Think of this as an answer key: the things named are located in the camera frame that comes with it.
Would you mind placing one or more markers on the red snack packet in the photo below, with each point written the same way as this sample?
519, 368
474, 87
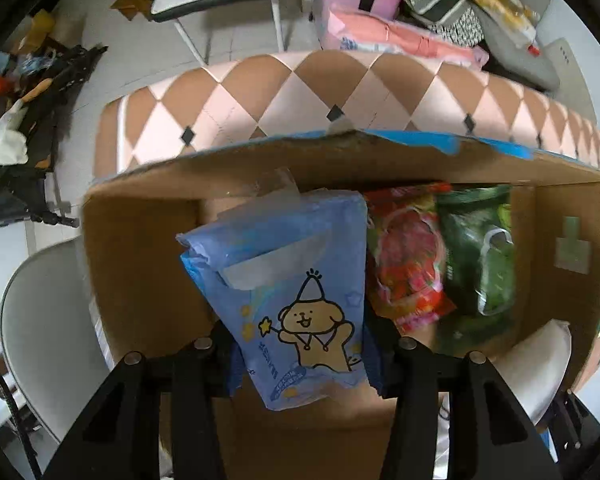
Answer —
410, 260

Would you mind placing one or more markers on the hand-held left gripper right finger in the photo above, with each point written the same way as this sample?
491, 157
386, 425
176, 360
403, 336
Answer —
376, 360

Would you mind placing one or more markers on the pink plastic-wrapped package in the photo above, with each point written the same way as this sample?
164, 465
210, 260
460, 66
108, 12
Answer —
395, 35

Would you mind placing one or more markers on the grey cushion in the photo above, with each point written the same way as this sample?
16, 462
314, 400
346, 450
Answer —
520, 55

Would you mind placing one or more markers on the checkered pink tablecloth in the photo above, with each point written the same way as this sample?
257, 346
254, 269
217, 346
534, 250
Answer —
300, 95

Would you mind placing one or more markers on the pile of dark clothes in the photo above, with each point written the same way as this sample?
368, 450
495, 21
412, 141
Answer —
25, 125

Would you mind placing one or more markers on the green snack packet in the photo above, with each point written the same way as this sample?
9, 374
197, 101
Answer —
480, 255

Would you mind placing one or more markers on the blue cartoon bear tissue pack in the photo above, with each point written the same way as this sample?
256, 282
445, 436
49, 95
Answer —
285, 280

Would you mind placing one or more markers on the black white patterned cloth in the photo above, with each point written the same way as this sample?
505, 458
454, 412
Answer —
445, 5

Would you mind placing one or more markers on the cardboard box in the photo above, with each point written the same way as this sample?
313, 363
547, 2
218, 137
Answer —
145, 260

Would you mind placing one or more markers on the brown cardboard piece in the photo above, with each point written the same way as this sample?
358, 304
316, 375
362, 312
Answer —
130, 2

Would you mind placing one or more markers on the white round chair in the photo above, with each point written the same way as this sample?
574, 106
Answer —
50, 340

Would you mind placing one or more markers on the yellow snack bag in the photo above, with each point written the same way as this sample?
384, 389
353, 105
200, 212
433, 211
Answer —
505, 5

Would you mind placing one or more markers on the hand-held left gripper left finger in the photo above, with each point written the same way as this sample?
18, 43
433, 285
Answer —
228, 366

